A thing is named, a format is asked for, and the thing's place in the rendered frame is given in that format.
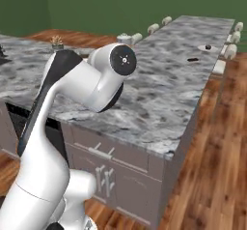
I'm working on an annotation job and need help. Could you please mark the white plate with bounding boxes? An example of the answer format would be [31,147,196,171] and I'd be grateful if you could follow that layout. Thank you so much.
[197,43,219,53]

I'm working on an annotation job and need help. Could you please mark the grey cabinet panel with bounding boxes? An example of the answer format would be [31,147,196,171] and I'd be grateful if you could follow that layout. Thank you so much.
[0,98,19,159]

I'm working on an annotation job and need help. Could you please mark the grey drawer front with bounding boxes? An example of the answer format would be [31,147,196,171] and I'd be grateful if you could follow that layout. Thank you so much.
[61,123,151,174]

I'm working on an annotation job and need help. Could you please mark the white stool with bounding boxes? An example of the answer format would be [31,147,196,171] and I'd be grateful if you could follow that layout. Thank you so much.
[116,33,133,45]
[161,15,173,27]
[211,59,227,75]
[130,32,144,46]
[147,22,161,36]
[221,43,238,60]
[226,30,242,44]
[233,21,244,33]

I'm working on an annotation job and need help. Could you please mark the grey cupboard door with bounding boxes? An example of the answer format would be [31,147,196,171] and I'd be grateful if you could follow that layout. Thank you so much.
[107,160,163,227]
[65,142,110,206]

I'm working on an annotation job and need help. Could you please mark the black dishwasher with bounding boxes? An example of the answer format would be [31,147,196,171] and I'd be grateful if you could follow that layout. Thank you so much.
[6,102,69,164]

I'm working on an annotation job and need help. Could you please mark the small potted plant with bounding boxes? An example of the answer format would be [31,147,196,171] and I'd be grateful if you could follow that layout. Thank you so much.
[50,35,65,51]

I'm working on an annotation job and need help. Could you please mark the silver drawer handle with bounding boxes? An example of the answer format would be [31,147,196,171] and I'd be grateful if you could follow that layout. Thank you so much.
[88,142,116,160]

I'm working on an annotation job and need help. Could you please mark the silver cupboard door handle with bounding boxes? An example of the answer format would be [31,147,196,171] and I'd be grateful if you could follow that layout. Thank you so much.
[95,164,106,193]
[103,167,116,198]

